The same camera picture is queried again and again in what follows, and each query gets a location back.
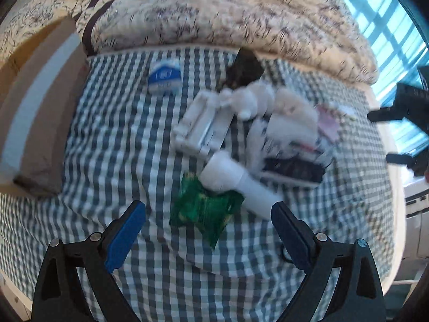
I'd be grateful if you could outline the white tissue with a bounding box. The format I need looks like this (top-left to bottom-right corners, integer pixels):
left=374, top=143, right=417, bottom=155
left=266, top=86, right=318, bottom=148

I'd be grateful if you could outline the white comb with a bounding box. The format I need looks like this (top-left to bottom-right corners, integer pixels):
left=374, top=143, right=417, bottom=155
left=329, top=102, right=356, bottom=119

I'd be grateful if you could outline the red embossed booklet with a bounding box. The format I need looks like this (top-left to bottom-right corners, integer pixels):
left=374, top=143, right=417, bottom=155
left=316, top=105, right=340, bottom=143

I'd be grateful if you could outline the toile print pouch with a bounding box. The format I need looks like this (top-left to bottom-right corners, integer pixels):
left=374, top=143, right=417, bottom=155
left=247, top=116, right=336, bottom=188

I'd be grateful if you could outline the floral cream quilt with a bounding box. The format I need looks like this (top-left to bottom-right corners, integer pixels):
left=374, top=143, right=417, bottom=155
left=1, top=0, right=379, bottom=84

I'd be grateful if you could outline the white plastic figurine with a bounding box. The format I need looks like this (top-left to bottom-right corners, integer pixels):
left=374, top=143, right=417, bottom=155
left=220, top=80, right=275, bottom=121

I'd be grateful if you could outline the black fuzzy hair scrunchie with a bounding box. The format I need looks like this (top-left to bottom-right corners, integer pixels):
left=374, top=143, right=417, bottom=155
left=218, top=47, right=265, bottom=91

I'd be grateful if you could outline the green snack packet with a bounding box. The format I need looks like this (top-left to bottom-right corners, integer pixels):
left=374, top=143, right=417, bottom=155
left=169, top=172, right=244, bottom=248

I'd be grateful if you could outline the white cylindrical bottle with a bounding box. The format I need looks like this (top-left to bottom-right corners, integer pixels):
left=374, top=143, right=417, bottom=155
left=198, top=151, right=283, bottom=221

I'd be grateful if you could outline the brown cardboard box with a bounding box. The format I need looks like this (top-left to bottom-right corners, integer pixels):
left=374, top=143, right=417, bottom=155
left=1, top=16, right=90, bottom=197

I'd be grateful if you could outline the small blue white box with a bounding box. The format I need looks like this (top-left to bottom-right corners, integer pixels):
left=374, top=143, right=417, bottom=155
left=148, top=58, right=183, bottom=96

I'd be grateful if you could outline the black hair tie ring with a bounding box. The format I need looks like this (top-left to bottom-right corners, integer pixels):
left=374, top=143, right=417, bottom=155
left=278, top=243, right=296, bottom=265

